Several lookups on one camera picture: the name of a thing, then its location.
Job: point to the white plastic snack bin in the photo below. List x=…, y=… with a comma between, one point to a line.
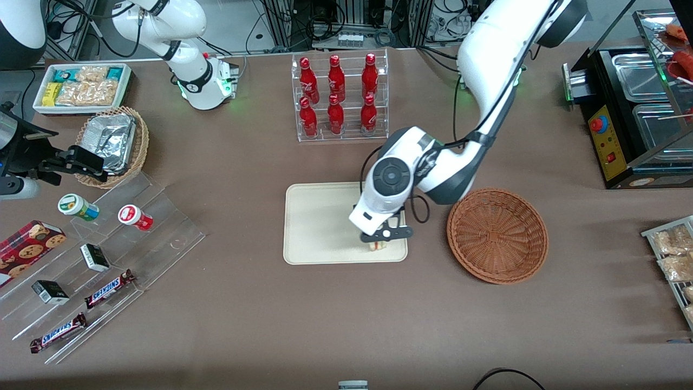
x=125, y=89

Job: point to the snickers chocolate bar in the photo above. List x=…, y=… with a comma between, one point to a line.
x=108, y=290
x=58, y=332

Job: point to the clear bag of pastries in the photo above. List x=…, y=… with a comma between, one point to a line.
x=671, y=242
x=689, y=295
x=677, y=267

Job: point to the clear acrylic bottle rack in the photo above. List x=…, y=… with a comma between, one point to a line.
x=349, y=135

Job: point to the tray of packaged snacks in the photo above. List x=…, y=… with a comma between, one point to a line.
x=649, y=234

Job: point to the red lid snack cup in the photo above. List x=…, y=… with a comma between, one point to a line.
x=131, y=215

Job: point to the red sausage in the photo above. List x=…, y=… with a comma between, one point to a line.
x=685, y=59

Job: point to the large clear cracker bag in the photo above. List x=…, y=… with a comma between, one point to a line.
x=89, y=93

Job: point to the triangular sandwich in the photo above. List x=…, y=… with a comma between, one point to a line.
x=378, y=246

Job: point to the steel warmer pan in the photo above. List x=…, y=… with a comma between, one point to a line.
x=641, y=78
x=658, y=124

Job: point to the clear acrylic stepped display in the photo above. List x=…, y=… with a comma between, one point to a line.
x=168, y=233

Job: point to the small clear cracker bag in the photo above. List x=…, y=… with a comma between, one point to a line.
x=92, y=73

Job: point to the beige rectangular tray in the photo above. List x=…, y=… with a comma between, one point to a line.
x=319, y=222

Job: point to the black food warmer machine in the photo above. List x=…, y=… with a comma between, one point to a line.
x=609, y=157

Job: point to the red drink bottle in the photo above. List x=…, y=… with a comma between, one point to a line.
x=370, y=76
x=368, y=116
x=335, y=118
x=308, y=120
x=336, y=78
x=308, y=81

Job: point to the brown round wicker basket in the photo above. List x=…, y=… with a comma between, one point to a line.
x=498, y=235

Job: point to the green lid snack cup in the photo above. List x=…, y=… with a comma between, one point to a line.
x=73, y=205

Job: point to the yellow snack pack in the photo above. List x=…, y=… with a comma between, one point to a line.
x=51, y=94

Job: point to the small tan wicker basket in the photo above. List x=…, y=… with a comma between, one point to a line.
x=142, y=146

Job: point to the silver foil pack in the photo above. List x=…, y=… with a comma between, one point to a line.
x=111, y=141

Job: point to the small black box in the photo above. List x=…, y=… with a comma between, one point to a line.
x=95, y=257
x=50, y=292

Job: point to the teal snack pack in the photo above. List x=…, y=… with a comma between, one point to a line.
x=115, y=72
x=64, y=75

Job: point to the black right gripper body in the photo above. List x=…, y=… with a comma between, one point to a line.
x=28, y=150

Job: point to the red cookie box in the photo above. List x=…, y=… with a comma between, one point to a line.
x=27, y=249

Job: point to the white power strip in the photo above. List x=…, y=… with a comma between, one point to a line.
x=350, y=39

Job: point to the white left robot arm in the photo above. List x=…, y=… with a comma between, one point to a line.
x=492, y=49

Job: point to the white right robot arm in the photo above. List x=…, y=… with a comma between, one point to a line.
x=184, y=21

